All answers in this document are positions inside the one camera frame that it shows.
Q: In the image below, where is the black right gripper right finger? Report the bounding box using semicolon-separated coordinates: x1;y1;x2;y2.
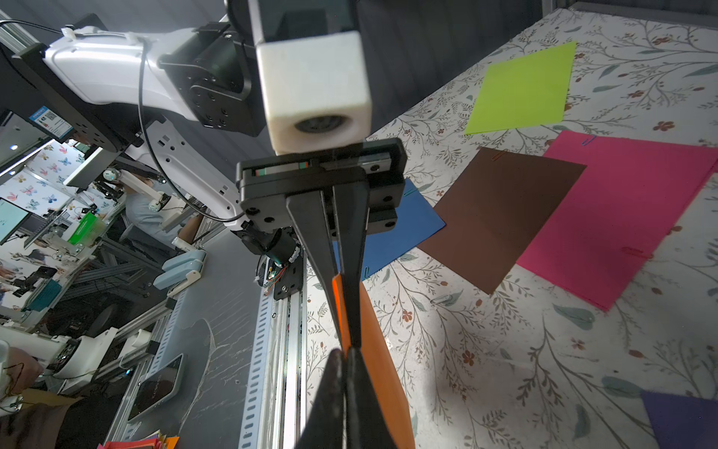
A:
344;348;398;449

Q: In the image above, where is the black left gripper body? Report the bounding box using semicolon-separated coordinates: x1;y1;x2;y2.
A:
237;138;408;234

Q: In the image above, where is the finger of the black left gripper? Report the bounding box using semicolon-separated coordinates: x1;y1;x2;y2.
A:
285;190;351;351
333;181;369;350

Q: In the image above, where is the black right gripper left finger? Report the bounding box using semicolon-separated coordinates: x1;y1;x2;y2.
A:
295;349;345;449

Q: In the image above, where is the orange paper sheet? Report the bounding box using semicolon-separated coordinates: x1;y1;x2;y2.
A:
356;284;415;448

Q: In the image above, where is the lime green paper sheet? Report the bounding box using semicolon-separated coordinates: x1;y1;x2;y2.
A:
466;42;576;135

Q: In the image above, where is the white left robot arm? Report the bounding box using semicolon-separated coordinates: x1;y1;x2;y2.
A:
10;22;407;349

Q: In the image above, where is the blue paper sheet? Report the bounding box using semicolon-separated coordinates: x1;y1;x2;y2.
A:
361;179;445;281

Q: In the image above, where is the brown paper sheet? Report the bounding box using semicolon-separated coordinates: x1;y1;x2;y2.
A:
419;147;585;295

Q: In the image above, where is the magenta paper sheet left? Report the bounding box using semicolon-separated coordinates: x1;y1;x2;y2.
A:
518;131;717;311

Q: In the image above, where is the purple paper sheet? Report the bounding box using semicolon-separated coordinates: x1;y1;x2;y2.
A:
641;391;717;449

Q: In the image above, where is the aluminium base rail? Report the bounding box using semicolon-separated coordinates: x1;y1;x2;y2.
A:
239;262;308;448

